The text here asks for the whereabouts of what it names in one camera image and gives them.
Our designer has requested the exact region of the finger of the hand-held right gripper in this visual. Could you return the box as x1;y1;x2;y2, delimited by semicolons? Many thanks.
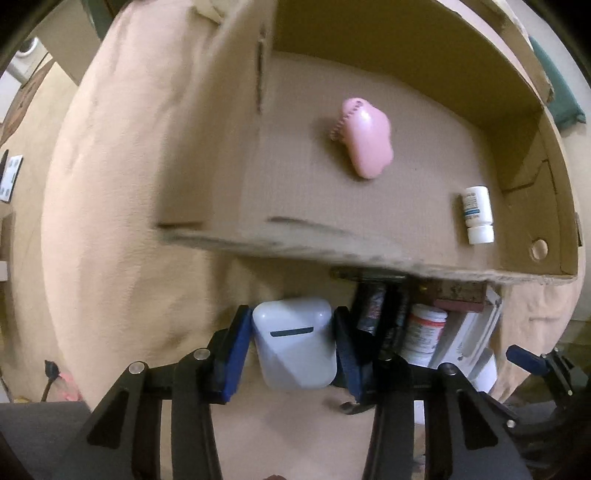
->
505;345;575;398

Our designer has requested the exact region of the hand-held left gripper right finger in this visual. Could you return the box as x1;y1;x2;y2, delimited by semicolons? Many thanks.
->
332;307;532;480

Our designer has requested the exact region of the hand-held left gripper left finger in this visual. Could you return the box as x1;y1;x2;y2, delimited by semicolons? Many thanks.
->
60;305;254;480

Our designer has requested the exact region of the white earbuds case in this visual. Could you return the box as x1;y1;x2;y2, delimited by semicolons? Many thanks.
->
252;298;339;389

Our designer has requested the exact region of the white remote control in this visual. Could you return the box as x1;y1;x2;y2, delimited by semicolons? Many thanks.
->
434;286;504;370

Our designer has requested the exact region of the cardboard box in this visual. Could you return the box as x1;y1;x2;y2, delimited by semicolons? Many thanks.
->
154;0;583;284

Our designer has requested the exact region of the white red-label medicine bottle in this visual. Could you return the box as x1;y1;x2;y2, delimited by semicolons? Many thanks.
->
399;304;448;367

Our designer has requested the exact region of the small white pill bottle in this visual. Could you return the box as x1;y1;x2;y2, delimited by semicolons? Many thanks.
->
461;186;496;245

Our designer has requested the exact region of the beige blanket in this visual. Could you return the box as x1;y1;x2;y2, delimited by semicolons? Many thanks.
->
39;0;587;480

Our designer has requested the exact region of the person's grey trouser leg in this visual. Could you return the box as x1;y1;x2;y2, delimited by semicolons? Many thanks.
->
0;401;93;480

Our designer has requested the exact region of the pink cloud-shaped comb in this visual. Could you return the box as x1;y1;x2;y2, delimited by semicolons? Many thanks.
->
330;97;394;180

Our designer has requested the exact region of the green cushion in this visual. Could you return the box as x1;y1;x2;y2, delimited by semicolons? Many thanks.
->
529;37;586;134

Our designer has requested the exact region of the white bathroom scale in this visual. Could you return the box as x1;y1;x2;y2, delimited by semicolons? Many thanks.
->
0;156;24;204

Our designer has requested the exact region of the round brown rug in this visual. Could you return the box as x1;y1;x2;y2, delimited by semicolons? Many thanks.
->
0;60;56;139

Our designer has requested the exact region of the cream cloth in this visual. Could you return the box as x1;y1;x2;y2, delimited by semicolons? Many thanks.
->
191;0;223;21

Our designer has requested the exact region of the white washing machine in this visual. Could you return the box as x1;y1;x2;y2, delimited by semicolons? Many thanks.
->
7;39;49;86

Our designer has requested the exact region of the black cable plug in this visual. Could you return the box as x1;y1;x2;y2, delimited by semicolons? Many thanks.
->
41;360;61;402

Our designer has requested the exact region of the dark green wooden frame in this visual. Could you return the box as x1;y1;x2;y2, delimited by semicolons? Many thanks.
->
81;0;116;47

